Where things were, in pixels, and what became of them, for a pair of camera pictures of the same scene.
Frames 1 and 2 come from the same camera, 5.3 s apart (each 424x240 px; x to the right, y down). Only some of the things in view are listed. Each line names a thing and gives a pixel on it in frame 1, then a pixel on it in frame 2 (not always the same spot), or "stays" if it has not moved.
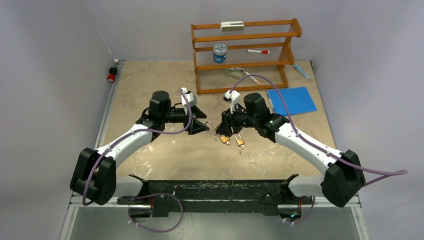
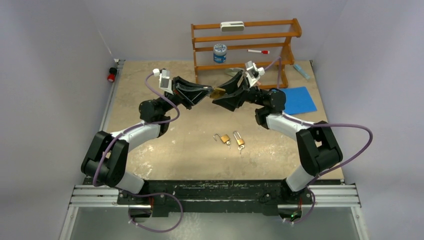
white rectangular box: [232, 26] stays
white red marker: [263, 51] stays
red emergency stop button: [111, 76] stays
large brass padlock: [211, 123] → [217, 93]
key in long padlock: [239, 148] stays
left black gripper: [196, 126] → [188, 98]
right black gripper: [228, 119] → [234, 100]
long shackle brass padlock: [240, 141] stays
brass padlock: [224, 138] stays
